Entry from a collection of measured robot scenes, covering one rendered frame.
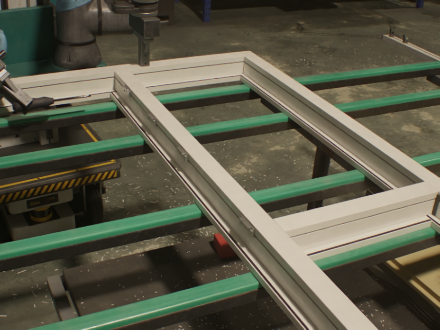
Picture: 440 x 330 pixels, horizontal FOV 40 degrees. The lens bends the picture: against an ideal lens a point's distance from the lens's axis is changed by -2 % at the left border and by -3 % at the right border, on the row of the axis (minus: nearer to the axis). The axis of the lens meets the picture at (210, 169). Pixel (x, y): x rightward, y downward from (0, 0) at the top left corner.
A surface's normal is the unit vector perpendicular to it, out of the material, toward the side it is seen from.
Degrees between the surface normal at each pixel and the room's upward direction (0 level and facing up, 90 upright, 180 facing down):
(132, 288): 0
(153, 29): 90
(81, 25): 94
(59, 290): 0
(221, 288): 0
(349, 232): 90
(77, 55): 70
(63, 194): 90
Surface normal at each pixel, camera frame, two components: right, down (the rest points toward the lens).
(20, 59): 0.50, 0.45
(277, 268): -0.90, 0.17
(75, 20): 0.14, 0.50
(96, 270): 0.05, -0.87
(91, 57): 0.71, 0.05
